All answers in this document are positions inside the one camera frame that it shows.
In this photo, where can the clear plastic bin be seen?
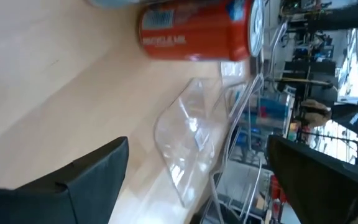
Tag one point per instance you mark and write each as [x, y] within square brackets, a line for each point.
[191, 133]
[278, 137]

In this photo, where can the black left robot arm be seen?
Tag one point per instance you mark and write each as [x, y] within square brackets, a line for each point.
[346, 15]

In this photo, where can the red Fanta strawberry can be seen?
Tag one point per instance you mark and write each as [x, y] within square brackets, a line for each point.
[197, 31]

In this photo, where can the black lamp on stand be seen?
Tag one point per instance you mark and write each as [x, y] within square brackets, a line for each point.
[350, 119]

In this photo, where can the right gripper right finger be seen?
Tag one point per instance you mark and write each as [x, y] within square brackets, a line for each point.
[322, 186]

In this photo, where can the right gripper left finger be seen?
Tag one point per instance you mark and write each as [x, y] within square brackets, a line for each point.
[57, 199]

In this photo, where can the person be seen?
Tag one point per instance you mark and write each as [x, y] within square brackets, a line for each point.
[315, 113]

